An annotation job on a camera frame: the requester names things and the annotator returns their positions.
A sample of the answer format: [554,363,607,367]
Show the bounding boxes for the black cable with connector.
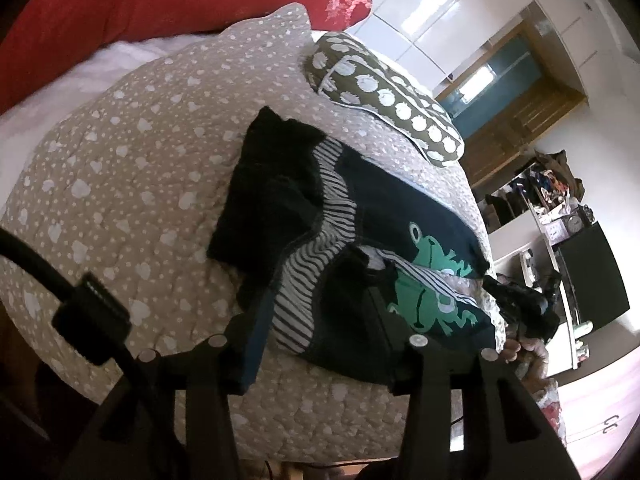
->
[0,227,151,411]

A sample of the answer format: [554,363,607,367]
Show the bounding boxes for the dark striped frog print pants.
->
[207,105,498,386]

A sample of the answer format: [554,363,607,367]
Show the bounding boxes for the white drawer cabinet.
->
[555,370,640,461]

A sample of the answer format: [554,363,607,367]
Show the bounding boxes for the person's right hand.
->
[500,335,549,397]

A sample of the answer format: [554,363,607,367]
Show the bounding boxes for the white shelf with clutter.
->
[479,149,601,376]

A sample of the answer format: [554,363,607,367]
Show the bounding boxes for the person's right forearm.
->
[534,379,569,448]

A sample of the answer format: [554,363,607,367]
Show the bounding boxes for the wooden door with teal glass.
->
[434,15,589,187]

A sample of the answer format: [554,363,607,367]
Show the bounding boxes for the white glossy wardrobe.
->
[345,0,640,106]

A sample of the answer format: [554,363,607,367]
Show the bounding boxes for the red bolster pillow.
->
[0,0,373,116]

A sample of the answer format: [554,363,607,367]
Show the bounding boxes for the olive pillow with white dots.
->
[305,31,466,168]

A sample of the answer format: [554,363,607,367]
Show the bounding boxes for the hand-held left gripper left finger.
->
[60,287,276,480]

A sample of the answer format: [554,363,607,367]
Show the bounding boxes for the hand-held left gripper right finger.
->
[346,247,583,480]

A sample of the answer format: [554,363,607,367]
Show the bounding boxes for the black cabinet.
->
[554,221,632,332]

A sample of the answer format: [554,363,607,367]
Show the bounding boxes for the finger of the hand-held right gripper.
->
[482,274,523,322]

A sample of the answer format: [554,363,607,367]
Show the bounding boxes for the beige quilt with white spots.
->
[0,2,501,466]

